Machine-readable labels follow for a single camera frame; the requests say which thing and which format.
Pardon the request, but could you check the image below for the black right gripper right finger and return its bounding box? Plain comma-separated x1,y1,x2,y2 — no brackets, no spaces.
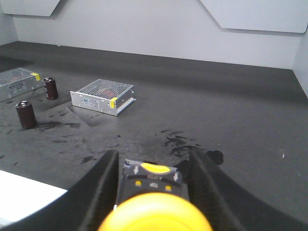
188,148,308,231

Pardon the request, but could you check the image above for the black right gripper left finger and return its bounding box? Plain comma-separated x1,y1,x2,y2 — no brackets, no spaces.
2,150,119,231

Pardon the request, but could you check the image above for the yellow mushroom push button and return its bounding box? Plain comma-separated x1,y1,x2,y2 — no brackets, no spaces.
98,159,213,231

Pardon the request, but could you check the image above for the right mesh power supply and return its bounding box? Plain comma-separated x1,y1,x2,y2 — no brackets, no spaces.
70,79,136,116

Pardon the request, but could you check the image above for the mesh power supply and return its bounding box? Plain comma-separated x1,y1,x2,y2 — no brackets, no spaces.
70,79,136,116
0,67,43,102

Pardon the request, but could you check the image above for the front brown capacitor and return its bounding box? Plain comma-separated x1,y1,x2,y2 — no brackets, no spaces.
15,101,37,129

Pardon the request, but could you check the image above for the brown capacitor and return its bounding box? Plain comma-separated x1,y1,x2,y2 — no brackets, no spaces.
43,77,58,100
15,101,37,129

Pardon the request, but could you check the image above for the rear brown capacitor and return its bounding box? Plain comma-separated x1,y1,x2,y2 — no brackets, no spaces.
43,77,58,100

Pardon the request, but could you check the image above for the left mesh power supply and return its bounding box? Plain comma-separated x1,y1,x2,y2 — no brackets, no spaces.
0,67,43,102

